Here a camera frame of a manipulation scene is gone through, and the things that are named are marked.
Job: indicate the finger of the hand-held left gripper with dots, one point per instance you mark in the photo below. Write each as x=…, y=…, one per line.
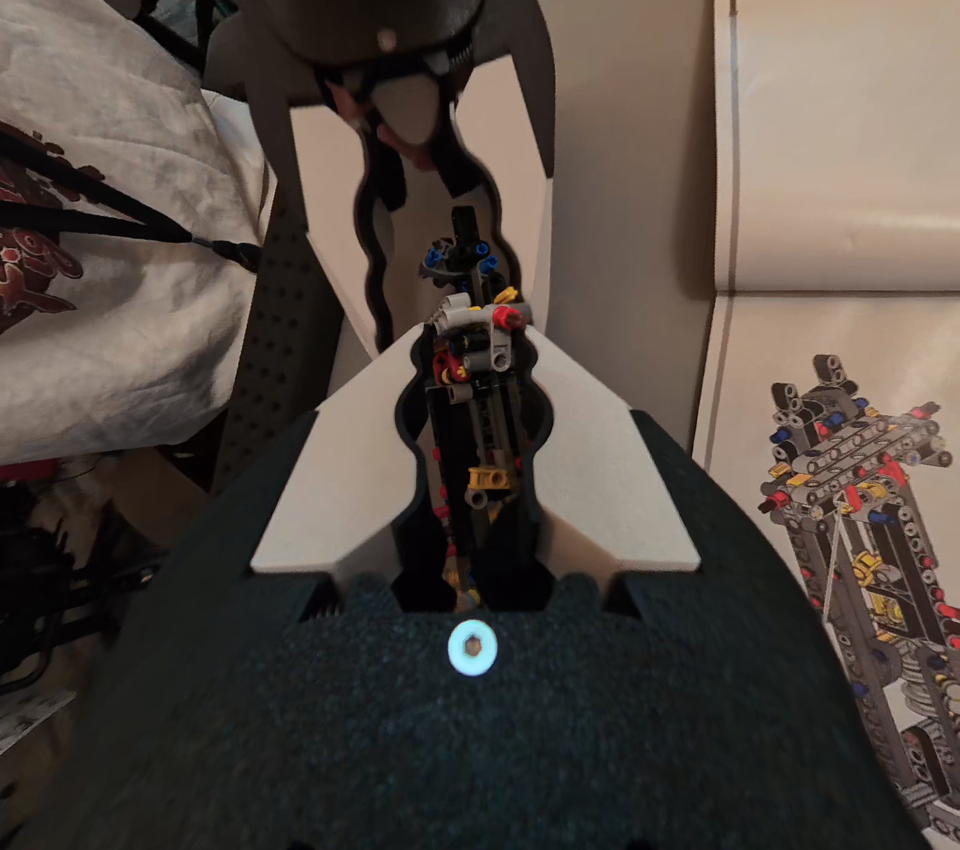
x=517, y=190
x=330, y=190

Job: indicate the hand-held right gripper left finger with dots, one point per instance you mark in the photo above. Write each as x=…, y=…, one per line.
x=337, y=490

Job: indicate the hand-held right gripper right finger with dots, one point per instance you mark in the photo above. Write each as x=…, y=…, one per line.
x=607, y=490

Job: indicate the lego chassis model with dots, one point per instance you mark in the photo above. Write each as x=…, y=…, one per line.
x=465, y=430

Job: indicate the person's white shirt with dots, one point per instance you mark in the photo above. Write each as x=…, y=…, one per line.
x=112, y=340

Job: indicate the black office chair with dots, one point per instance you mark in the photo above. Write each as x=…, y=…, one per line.
x=45, y=580

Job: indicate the open instruction booklet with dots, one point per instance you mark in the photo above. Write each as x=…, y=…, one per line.
x=825, y=115

